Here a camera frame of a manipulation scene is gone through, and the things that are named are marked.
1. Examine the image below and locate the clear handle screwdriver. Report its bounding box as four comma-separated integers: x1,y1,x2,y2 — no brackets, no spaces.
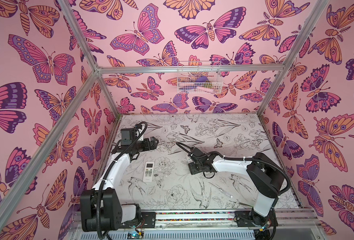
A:
210,183,233,199

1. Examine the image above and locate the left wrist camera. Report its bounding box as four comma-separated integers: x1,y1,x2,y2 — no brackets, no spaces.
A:
121,128,143,145

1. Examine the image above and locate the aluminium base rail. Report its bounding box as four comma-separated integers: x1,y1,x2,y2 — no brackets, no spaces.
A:
71,209,320,240

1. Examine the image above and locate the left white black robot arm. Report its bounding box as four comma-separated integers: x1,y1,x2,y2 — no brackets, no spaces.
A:
80,137,159,234

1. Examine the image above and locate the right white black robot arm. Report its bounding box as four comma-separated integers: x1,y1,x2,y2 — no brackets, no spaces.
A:
187,147,291,227

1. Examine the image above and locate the white wire basket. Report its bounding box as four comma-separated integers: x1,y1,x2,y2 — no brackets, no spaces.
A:
176,62,223,95

